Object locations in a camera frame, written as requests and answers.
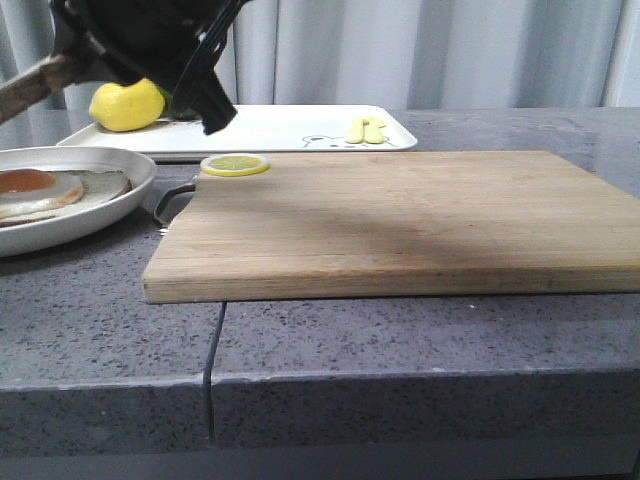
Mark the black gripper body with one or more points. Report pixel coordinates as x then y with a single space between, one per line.
155 39

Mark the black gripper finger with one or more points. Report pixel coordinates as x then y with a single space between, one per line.
199 88
72 36

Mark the white bread slice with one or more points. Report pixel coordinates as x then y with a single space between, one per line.
47 77

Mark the white round plate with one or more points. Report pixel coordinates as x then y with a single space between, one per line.
94 211

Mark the white bear-print tray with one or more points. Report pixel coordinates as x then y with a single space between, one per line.
256 128

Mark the lemon slice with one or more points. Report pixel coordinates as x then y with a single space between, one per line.
234 164

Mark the yellow lemon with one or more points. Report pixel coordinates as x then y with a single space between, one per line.
126 108

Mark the yellow plastic fork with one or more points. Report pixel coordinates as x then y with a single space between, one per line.
356 132

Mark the fried egg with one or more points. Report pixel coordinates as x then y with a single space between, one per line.
26 191

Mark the yellow plastic knife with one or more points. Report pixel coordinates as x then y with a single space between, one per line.
373 131

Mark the grey curtain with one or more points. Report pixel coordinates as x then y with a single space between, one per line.
435 54

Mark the wooden cutting board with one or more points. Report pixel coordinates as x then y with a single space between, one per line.
330 225

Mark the metal cutting board handle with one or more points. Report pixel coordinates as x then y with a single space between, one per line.
186 187

